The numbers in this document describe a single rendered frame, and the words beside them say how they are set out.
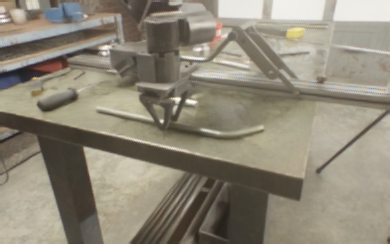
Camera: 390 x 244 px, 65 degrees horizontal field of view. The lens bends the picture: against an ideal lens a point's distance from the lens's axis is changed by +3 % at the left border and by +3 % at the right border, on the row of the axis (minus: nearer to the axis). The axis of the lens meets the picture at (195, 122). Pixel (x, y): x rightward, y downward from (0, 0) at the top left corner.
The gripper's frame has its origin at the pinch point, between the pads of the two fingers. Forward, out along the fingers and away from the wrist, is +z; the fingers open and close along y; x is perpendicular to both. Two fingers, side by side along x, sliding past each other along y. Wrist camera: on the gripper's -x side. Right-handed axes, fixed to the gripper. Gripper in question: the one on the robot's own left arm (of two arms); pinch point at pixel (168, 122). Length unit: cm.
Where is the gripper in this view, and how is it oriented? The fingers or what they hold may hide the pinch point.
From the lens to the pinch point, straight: 59.8
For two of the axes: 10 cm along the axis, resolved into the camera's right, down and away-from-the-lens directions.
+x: 9.0, 1.8, -3.9
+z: 0.2, 8.9, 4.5
